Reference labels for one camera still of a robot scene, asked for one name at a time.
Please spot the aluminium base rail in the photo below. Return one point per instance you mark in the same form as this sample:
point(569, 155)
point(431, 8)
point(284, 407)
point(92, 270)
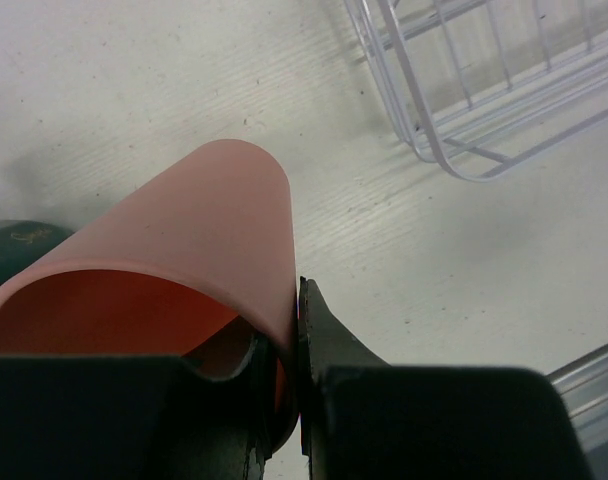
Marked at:
point(583, 386)

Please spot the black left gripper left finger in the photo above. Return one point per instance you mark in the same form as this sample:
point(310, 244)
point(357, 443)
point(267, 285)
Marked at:
point(135, 417)

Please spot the pink plastic cup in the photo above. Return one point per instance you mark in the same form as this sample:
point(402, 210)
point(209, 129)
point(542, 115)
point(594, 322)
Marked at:
point(207, 241)

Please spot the teal mug white inside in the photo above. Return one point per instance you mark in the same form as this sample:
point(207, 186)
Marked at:
point(23, 242)

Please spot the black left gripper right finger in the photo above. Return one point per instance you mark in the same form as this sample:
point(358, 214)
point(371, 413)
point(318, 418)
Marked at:
point(363, 418)

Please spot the clear wire dish rack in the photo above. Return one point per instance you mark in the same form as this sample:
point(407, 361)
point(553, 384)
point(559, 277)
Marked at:
point(480, 87)

